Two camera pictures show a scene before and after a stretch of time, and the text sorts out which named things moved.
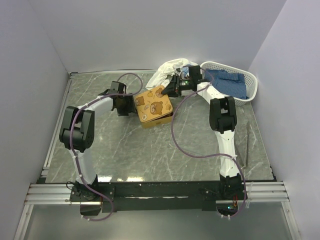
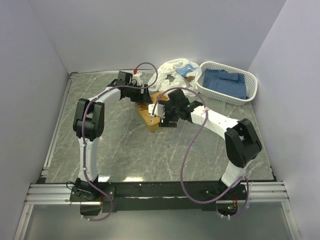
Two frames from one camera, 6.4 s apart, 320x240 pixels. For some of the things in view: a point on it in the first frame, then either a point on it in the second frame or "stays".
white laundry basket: x=251 y=81 stays
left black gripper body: x=127 y=105 to x=135 y=94
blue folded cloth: x=232 y=84 stays
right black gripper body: x=178 y=85 to x=171 y=114
